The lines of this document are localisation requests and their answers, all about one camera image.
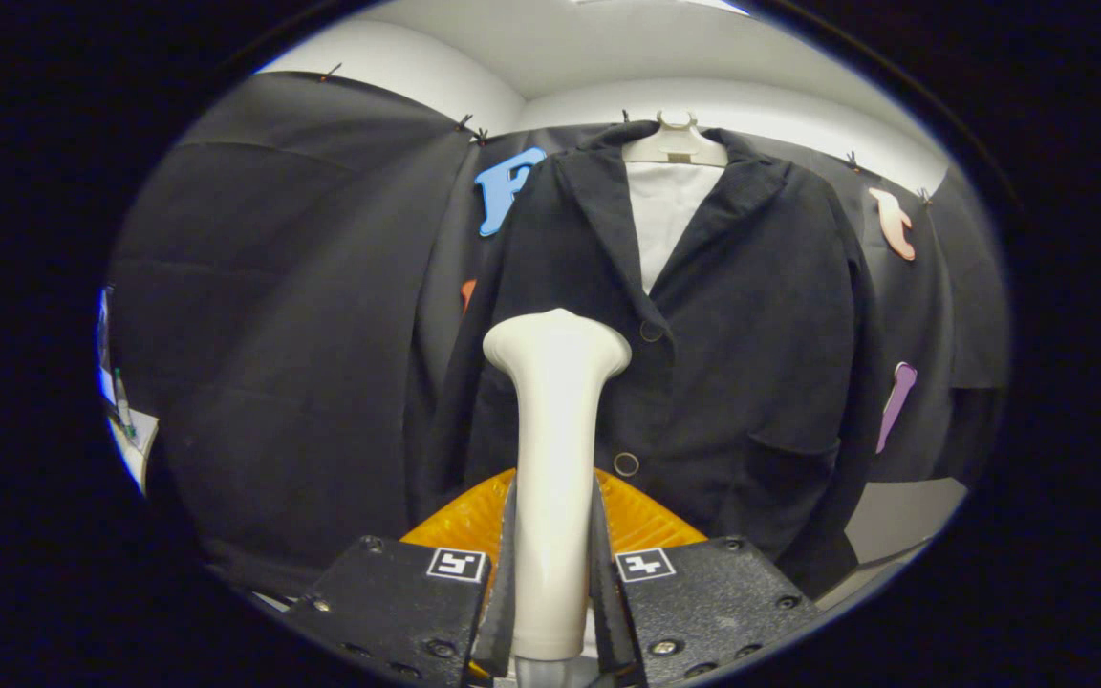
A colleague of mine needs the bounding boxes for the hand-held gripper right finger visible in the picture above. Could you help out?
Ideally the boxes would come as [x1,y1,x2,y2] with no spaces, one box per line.
[592,468,824,688]

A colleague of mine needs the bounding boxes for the black backdrop cloth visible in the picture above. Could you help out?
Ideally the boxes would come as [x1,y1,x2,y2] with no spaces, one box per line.
[106,72,1010,598]

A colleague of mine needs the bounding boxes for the green pen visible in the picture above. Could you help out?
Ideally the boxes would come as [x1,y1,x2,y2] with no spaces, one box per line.
[111,368,138,441]

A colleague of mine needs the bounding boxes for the white shirt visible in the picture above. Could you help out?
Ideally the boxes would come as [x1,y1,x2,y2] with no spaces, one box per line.
[625,161,725,295]

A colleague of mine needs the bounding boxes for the white paper sheets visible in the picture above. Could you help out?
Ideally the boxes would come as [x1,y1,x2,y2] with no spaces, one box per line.
[97,287,160,493]

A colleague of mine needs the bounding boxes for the white garment steamer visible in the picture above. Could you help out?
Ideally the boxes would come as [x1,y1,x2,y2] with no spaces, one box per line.
[482,308,633,688]

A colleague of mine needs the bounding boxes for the grey cabinet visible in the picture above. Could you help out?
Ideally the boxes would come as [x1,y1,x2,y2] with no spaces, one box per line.
[813,478,970,613]

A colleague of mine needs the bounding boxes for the black suit jacket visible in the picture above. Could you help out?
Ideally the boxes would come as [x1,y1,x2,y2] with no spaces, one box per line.
[404,119,886,598]

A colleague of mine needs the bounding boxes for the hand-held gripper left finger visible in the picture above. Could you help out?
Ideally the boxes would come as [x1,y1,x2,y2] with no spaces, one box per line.
[281,468,519,688]

